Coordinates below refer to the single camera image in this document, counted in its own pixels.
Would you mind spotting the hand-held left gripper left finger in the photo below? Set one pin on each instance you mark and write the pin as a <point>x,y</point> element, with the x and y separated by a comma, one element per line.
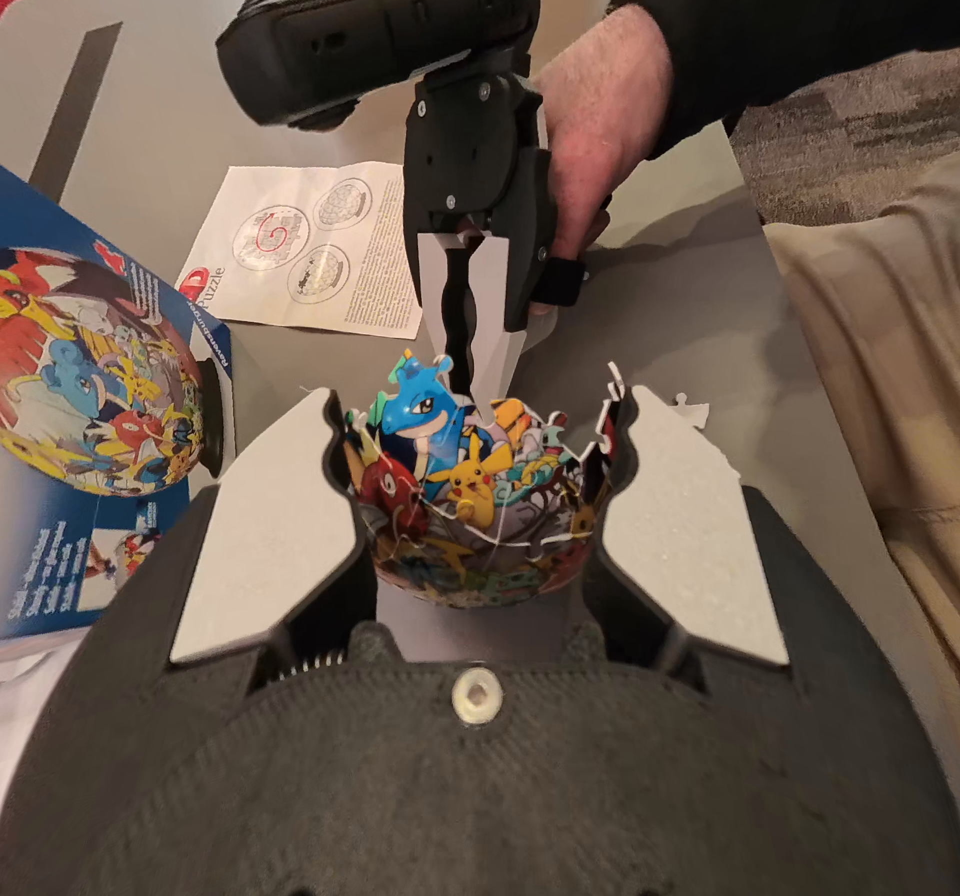
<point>270,536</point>

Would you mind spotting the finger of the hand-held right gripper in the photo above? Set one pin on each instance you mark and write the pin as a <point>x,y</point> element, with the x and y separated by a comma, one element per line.
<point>495,289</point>
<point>433,274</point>

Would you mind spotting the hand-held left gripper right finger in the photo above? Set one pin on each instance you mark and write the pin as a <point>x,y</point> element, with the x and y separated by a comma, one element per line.
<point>690,551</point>

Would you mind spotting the colourful puzzle ball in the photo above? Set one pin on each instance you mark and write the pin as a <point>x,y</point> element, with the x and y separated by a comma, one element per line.
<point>480,521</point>

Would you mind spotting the person's right forearm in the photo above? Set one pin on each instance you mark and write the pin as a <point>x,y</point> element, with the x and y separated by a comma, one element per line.
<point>787,26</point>

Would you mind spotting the loose puzzle piece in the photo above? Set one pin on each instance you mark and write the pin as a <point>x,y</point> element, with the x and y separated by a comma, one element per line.
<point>694,411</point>

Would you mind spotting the blue puzzle box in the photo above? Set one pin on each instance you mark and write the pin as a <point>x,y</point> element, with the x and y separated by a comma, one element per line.
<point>97,401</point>

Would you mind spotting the person's right hand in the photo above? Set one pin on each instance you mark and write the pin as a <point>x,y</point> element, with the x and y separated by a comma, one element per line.
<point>600,109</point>

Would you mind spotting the white instruction sheet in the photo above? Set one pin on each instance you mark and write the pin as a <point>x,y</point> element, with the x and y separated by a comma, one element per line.
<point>300,251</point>

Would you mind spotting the person's khaki trousers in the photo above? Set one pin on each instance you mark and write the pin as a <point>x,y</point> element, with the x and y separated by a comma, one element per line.
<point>885,356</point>

